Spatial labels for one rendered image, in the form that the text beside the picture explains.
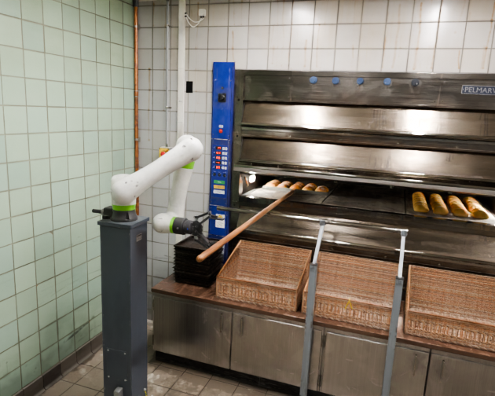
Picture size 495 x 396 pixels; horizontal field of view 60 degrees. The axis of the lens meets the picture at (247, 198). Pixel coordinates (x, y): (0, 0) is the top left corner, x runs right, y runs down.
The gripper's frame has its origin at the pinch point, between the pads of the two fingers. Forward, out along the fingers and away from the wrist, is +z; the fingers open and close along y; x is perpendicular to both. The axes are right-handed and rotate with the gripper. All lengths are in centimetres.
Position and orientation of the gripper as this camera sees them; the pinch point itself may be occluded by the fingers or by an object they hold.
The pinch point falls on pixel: (221, 232)
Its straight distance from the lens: 224.4
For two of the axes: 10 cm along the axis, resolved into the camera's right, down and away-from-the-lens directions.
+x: -3.3, 1.8, -9.3
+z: 9.4, 1.1, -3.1
